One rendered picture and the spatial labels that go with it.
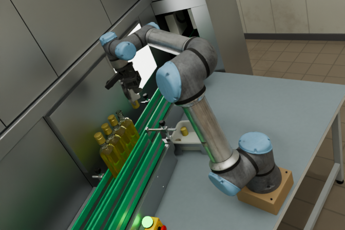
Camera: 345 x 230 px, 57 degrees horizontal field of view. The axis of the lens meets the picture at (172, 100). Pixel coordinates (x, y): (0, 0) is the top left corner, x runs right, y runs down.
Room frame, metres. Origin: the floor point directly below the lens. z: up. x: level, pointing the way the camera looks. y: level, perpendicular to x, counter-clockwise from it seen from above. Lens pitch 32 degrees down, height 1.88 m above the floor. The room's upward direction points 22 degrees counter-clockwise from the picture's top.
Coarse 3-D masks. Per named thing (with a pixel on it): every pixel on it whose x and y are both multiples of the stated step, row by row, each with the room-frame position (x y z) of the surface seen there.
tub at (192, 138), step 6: (186, 120) 1.43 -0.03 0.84; (180, 126) 1.43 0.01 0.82; (186, 126) 1.43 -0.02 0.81; (192, 126) 1.41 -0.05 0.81; (174, 132) 1.37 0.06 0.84; (180, 132) 1.41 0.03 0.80; (192, 132) 1.40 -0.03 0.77; (174, 138) 1.35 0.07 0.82; (180, 138) 1.39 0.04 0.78; (186, 138) 1.38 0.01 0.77; (192, 138) 1.36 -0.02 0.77; (198, 138) 1.34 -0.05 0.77
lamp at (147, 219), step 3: (147, 216) 0.90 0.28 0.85; (144, 219) 0.89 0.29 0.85; (147, 219) 0.88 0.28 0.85; (150, 219) 0.88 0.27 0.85; (144, 222) 0.88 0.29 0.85; (147, 222) 0.87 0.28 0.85; (150, 222) 0.87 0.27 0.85; (153, 222) 0.88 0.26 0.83; (144, 225) 0.87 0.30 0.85; (147, 225) 0.87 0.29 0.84; (150, 225) 0.87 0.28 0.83; (147, 228) 0.87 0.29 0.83
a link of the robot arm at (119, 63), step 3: (117, 60) 1.38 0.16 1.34; (120, 60) 1.31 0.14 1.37; (123, 60) 1.31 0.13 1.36; (111, 63) 1.32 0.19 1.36; (114, 63) 1.31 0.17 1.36; (117, 63) 1.31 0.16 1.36; (120, 63) 1.31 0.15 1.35; (123, 63) 1.31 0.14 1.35; (126, 63) 1.32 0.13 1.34; (114, 66) 1.32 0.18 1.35; (117, 66) 1.31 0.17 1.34; (120, 66) 1.31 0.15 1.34; (123, 66) 1.31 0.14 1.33
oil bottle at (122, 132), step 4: (120, 128) 1.23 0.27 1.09; (124, 128) 1.24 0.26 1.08; (112, 132) 1.23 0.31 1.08; (116, 132) 1.22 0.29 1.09; (120, 132) 1.21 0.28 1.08; (124, 132) 1.22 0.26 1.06; (128, 132) 1.24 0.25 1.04; (120, 136) 1.20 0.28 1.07; (124, 136) 1.21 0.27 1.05; (128, 136) 1.23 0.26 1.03; (124, 140) 1.20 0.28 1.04; (128, 140) 1.22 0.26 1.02; (132, 140) 1.24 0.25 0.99; (128, 144) 1.21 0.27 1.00; (132, 144) 1.23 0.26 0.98; (128, 148) 1.20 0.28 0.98; (132, 148) 1.22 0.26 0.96
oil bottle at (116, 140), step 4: (116, 136) 1.19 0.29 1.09; (108, 140) 1.18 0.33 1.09; (112, 140) 1.17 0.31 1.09; (116, 140) 1.17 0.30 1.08; (120, 140) 1.18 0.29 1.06; (112, 144) 1.16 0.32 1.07; (116, 144) 1.16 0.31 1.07; (120, 144) 1.17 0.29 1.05; (124, 144) 1.19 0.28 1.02; (116, 148) 1.16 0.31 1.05; (120, 148) 1.16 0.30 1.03; (124, 148) 1.18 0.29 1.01; (120, 152) 1.16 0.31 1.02; (124, 152) 1.17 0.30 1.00; (128, 152) 1.19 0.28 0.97; (124, 156) 1.16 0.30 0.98; (128, 156) 1.18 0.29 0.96; (124, 160) 1.15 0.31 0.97
